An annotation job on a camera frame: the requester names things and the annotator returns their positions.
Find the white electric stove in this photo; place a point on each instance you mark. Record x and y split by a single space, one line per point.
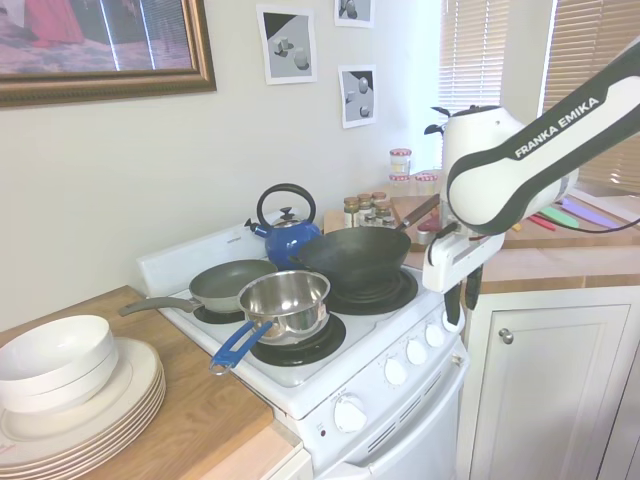
360 325

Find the wide wooden window blind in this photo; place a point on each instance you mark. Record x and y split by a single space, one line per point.
575 30

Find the silver cabinet knob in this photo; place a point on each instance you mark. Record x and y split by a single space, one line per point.
506 336

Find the cream dinner plate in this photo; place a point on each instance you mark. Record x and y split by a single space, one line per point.
140 415
140 410
140 425
140 420
135 370
140 430

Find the red knife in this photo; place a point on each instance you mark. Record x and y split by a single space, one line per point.
542 222

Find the narrow wooden window blind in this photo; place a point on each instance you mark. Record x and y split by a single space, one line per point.
472 50

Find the yellow knife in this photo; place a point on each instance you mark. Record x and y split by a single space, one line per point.
516 227

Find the small greyscale shapes print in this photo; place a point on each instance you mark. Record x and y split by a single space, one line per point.
355 10

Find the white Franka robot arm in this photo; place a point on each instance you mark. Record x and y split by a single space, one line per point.
500 180

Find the white ceramic bowl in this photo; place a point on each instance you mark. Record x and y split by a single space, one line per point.
55 345
95 385

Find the white burner knob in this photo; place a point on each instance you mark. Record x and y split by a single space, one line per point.
434 335
453 327
395 372
416 351

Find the large white oven knob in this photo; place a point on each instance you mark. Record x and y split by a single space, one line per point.
350 412

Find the green knife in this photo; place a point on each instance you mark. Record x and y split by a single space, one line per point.
562 216

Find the gold framed painting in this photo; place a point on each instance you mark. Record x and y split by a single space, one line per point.
100 30

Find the white cabinet panel door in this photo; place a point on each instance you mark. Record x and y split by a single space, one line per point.
550 390

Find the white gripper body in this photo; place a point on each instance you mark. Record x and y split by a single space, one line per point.
452 262

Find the small shaker silver lid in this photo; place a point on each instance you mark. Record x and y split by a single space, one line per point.
388 222
371 220

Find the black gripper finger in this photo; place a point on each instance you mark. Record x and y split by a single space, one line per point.
472 287
452 302

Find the small black coil burner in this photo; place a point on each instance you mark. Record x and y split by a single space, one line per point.
330 345
210 316

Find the large black coil burner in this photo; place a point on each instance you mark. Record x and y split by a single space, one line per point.
390 295

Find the greyscale spheres and cube print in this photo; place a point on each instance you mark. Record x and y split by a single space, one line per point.
359 97

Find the grey frying pan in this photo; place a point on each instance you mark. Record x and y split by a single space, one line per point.
225 285

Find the large greyscale shapes print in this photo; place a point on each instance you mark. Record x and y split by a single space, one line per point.
290 45

